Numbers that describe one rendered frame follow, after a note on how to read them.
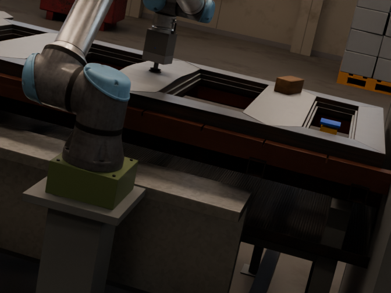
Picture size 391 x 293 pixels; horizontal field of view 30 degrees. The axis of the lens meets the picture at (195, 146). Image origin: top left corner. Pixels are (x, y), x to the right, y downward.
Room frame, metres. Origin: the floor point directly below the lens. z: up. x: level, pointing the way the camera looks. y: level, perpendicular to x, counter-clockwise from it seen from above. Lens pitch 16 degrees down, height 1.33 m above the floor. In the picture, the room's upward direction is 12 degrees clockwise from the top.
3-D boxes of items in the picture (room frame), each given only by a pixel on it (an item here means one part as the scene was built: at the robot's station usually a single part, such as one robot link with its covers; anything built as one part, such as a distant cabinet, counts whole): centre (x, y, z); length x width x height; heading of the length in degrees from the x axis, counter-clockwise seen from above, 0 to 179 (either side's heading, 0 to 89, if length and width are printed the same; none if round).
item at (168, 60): (2.45, 0.18, 0.97); 0.10 x 0.09 x 0.16; 158
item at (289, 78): (2.61, -0.29, 0.89); 0.12 x 0.06 x 0.05; 152
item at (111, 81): (1.71, 0.25, 0.93); 0.13 x 0.12 x 0.14; 76
